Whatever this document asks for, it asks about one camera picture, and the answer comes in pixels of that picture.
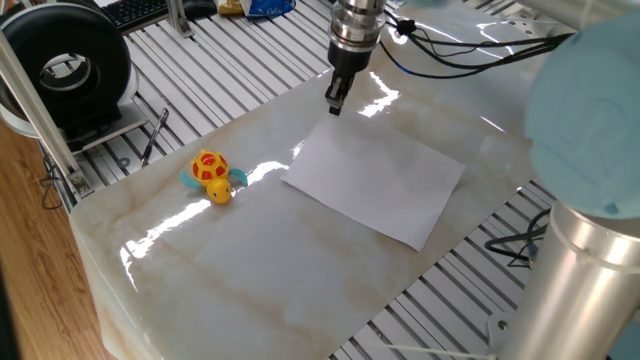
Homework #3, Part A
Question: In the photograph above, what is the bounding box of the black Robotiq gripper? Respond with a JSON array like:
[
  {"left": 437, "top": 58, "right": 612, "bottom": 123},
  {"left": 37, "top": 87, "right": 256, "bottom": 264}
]
[{"left": 324, "top": 43, "right": 377, "bottom": 117}]

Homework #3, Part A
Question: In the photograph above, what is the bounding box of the white paper sheet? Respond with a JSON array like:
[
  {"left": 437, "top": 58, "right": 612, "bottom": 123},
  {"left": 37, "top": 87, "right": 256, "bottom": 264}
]
[{"left": 280, "top": 114, "right": 467, "bottom": 253}]

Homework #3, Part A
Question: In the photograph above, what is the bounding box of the blue snack bag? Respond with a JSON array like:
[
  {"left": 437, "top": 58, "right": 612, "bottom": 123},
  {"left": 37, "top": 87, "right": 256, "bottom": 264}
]
[{"left": 239, "top": 0, "right": 297, "bottom": 19}]

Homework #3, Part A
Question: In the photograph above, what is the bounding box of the yellow snack bag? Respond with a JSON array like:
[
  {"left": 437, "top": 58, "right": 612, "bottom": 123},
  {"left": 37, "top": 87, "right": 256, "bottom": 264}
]
[{"left": 217, "top": 0, "right": 247, "bottom": 17}]

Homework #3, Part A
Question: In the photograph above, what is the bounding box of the yellow red toy turtle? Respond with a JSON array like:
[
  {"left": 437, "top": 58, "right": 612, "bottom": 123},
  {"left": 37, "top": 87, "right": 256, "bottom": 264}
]
[{"left": 179, "top": 149, "right": 250, "bottom": 205}]

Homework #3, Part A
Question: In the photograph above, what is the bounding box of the black computer mouse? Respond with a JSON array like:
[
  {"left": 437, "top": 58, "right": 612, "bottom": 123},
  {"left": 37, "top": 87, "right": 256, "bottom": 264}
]
[{"left": 182, "top": 0, "right": 219, "bottom": 22}]

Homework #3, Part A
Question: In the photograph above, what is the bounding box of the black pen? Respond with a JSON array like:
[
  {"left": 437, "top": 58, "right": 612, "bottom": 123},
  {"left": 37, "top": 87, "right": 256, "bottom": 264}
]
[{"left": 140, "top": 107, "right": 170, "bottom": 168}]

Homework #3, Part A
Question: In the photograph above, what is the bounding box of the black keyboard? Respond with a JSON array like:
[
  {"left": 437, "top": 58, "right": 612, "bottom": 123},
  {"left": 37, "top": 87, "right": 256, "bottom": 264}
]
[{"left": 99, "top": 0, "right": 171, "bottom": 34}]

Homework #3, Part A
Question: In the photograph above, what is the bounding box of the black round blower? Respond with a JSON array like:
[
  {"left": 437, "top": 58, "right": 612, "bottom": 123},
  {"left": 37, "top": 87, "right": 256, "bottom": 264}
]
[{"left": 0, "top": 1, "right": 139, "bottom": 151}]

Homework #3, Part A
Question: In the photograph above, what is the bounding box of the metal mounting plate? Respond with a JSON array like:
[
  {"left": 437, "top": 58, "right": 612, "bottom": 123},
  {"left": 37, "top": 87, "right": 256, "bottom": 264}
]
[{"left": 486, "top": 310, "right": 516, "bottom": 352}]

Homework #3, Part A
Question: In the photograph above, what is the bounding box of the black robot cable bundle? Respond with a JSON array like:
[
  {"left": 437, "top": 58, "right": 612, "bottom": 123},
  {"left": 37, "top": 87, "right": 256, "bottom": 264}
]
[{"left": 378, "top": 8, "right": 574, "bottom": 81}]

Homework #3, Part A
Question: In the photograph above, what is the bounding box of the short aluminium post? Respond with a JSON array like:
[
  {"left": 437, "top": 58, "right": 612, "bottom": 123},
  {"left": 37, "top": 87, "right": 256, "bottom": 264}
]
[{"left": 164, "top": 0, "right": 196, "bottom": 39}]

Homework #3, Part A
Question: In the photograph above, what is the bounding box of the grey base plate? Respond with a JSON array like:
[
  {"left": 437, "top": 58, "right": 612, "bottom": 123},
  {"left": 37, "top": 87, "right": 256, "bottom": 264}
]
[{"left": 64, "top": 102, "right": 149, "bottom": 154}]

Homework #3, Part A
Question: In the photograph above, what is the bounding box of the black cable under arm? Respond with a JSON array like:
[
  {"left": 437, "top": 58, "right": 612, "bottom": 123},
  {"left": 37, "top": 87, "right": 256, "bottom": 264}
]
[{"left": 483, "top": 208, "right": 552, "bottom": 265}]

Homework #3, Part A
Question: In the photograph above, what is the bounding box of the black floor cable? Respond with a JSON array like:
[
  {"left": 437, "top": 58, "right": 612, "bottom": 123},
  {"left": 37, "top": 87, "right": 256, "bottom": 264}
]
[{"left": 38, "top": 153, "right": 64, "bottom": 211}]

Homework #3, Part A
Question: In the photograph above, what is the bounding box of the aluminium frame post with bracket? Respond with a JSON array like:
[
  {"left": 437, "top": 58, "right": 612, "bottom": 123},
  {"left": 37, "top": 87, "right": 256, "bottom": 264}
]
[{"left": 0, "top": 29, "right": 95, "bottom": 201}]

